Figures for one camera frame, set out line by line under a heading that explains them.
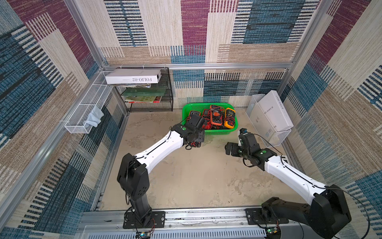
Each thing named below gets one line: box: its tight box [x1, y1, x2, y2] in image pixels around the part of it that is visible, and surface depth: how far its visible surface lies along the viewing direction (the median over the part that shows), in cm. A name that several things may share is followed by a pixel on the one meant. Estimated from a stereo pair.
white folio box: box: [104, 68, 163, 85], surface depth 81 cm
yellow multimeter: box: [224, 107, 236, 129], surface depth 101 cm
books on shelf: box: [122, 83, 167, 104], surface depth 100 cm
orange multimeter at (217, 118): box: [209, 110, 225, 126], surface depth 101 cm
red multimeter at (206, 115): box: [201, 109, 211, 130], surface depth 102 cm
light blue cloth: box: [83, 105, 105, 128], surface depth 69 cm
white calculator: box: [280, 154, 290, 165], surface depth 95 cm
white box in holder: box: [257, 90, 294, 133], surface depth 93 cm
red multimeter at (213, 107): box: [209, 104, 223, 111], surface depth 107 cm
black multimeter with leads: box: [190, 141, 202, 148], surface depth 81 cm
